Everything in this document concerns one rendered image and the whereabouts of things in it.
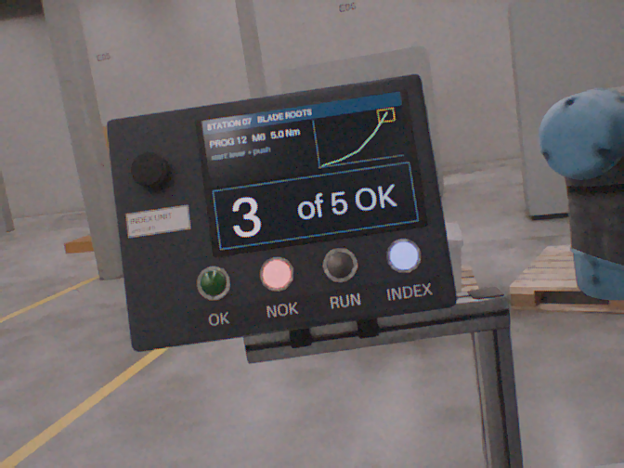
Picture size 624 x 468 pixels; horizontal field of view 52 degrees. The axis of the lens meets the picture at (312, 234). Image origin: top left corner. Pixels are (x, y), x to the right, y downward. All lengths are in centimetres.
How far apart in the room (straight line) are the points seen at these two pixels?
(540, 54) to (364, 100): 597
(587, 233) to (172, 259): 37
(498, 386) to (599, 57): 596
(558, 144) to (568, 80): 587
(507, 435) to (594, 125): 29
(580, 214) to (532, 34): 586
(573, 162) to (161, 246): 36
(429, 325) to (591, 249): 17
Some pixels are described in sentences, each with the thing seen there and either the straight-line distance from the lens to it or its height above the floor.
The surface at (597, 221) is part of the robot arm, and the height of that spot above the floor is 110.
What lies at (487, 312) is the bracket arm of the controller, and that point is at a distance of 60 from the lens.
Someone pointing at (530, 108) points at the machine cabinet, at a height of 107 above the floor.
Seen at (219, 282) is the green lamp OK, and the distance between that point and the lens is 51.
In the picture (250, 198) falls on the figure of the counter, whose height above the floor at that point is 118.
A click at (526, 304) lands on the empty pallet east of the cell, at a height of 4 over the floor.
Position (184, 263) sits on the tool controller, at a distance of 52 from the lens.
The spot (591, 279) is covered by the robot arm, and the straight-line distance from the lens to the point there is 65.
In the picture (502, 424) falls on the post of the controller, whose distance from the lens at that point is 65.
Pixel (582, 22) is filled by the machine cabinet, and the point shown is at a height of 175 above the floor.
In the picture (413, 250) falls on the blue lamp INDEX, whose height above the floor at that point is 112.
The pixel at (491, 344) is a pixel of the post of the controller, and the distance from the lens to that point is 61.
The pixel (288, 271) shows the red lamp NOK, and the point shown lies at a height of 112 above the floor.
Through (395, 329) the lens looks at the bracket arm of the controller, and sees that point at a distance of 59.
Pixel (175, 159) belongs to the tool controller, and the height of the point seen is 122.
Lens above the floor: 123
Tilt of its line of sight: 10 degrees down
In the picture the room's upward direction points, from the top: 9 degrees counter-clockwise
